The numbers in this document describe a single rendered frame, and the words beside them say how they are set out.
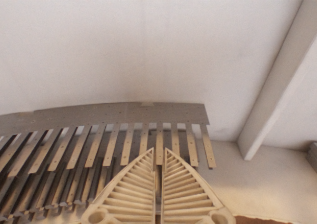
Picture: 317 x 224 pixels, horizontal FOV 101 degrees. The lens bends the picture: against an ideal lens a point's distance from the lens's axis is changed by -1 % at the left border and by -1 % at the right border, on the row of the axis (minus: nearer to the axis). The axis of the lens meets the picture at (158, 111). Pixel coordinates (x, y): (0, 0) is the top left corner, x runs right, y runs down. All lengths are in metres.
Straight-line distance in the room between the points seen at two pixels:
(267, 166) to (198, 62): 0.28
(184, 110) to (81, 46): 0.21
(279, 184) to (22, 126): 0.49
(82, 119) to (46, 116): 0.07
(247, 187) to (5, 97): 0.49
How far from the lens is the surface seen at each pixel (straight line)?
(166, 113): 0.26
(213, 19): 0.27
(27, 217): 0.34
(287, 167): 0.43
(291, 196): 0.39
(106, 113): 0.28
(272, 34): 0.31
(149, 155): 0.17
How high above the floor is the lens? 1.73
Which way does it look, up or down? 36 degrees down
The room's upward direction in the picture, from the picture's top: straight up
